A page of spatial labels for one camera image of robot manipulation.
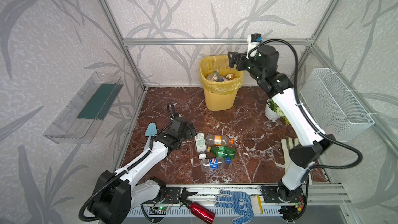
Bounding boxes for orange brown tea bottle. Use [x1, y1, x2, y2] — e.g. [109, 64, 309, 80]
[226, 74, 236, 80]

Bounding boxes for white cap green label bottle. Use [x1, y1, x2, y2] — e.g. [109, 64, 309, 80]
[206, 69, 221, 82]

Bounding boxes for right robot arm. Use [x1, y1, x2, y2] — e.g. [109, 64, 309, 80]
[228, 33, 363, 192]

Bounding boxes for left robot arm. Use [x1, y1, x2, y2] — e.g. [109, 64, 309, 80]
[78, 114, 197, 224]

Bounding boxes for yellow ribbed trash bin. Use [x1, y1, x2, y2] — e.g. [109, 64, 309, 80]
[199, 56, 245, 112]

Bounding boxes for yellow plastic bin liner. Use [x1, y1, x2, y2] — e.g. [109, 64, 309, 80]
[199, 55, 244, 95]

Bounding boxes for flat green white label bottle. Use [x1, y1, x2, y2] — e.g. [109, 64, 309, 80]
[195, 132, 207, 154]

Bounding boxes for light blue spatula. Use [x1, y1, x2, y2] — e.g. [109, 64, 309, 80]
[144, 122, 157, 150]

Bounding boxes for orange label clear bottle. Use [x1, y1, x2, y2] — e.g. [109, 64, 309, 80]
[206, 134, 234, 146]

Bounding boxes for artificial flower plant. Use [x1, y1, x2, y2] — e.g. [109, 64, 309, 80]
[267, 100, 291, 125]

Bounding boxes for lying Pepsi label bottle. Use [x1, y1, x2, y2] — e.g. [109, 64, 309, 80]
[199, 153, 231, 172]

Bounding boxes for green plastic bottle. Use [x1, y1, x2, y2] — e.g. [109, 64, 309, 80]
[207, 146, 236, 159]

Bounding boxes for white ribbed flower pot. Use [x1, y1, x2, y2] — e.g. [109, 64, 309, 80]
[265, 100, 280, 121]

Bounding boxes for beige cloth glove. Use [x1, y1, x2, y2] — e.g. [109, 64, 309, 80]
[280, 136, 301, 173]

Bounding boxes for green circuit board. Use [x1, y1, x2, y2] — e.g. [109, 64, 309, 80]
[149, 205, 172, 215]

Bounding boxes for red metal flask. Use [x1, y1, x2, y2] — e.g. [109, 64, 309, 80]
[180, 188, 215, 224]

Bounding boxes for blue dotted work glove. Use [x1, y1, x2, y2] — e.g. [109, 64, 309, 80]
[214, 190, 255, 224]

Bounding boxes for yellow sponge pad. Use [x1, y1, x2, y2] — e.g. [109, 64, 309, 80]
[250, 195, 263, 215]

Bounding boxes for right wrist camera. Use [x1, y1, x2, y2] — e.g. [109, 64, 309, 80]
[247, 33, 262, 59]

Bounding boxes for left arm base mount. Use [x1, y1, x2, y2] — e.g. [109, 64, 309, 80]
[151, 177, 181, 204]

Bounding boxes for white wire mesh basket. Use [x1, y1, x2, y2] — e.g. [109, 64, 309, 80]
[300, 68, 375, 142]

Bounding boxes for clear acrylic wall shelf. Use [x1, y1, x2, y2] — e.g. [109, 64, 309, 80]
[44, 72, 124, 144]

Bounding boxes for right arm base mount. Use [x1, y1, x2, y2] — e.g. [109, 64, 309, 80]
[260, 185, 305, 204]

